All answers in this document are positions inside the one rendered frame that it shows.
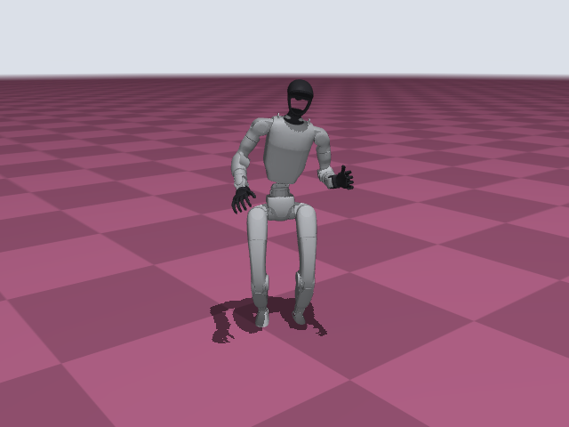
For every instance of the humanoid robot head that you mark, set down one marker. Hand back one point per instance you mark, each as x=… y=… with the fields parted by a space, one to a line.
x=300 y=90

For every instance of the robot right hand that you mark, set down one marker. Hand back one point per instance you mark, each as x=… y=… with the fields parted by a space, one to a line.
x=241 y=194

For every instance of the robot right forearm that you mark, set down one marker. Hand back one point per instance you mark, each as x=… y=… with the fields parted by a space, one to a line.
x=238 y=172

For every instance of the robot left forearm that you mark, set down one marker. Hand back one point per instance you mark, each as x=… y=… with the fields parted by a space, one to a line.
x=328 y=181

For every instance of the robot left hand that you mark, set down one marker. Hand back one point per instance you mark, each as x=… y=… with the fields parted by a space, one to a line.
x=342 y=179

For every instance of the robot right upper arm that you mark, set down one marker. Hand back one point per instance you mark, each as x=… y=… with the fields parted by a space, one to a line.
x=259 y=127

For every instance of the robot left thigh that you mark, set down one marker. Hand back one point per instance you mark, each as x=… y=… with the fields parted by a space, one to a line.
x=306 y=226

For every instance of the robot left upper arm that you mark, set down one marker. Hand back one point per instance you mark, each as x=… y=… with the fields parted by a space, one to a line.
x=322 y=141

